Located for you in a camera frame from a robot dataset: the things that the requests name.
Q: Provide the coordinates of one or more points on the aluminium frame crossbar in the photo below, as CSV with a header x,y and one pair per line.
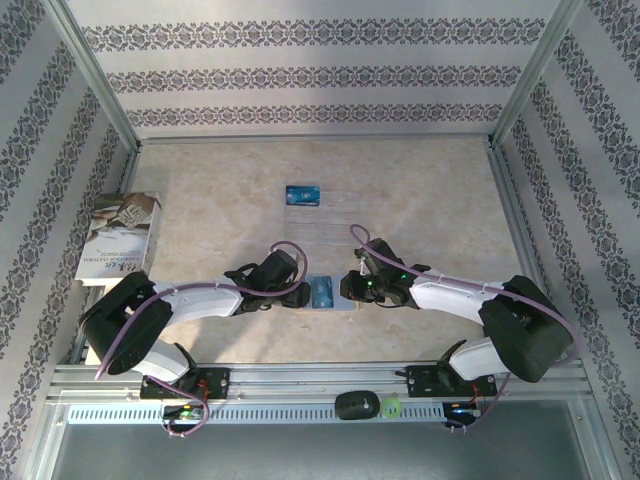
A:
x,y
315,140

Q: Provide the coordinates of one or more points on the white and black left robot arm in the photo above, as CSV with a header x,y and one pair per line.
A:
x,y
200,302

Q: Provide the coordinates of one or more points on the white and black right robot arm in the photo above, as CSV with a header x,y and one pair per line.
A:
x,y
450,297

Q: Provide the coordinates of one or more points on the white paperback book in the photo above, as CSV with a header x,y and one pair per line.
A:
x,y
120,235

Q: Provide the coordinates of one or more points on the black oval device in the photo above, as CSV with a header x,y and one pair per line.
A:
x,y
355,406

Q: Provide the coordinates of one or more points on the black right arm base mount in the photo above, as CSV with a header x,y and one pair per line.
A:
x,y
420,382

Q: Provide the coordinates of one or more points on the clear acrylic card stand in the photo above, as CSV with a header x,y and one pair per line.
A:
x,y
325,225

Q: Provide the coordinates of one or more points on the aluminium side rail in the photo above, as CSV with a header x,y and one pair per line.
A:
x,y
128,172
520,225

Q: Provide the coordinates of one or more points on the aluminium frame post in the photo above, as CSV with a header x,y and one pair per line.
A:
x,y
95,70
534,70

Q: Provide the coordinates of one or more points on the grey metal panel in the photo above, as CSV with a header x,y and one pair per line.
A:
x,y
300,450

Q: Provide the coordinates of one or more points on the beige card holder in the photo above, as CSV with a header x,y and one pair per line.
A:
x,y
345,306

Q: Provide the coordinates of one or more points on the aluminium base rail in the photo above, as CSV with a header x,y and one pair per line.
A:
x,y
310,372

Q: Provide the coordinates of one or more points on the small circuit board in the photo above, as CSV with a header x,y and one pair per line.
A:
x,y
462,411
186,414

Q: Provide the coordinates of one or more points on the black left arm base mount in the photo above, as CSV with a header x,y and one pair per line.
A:
x,y
220,382

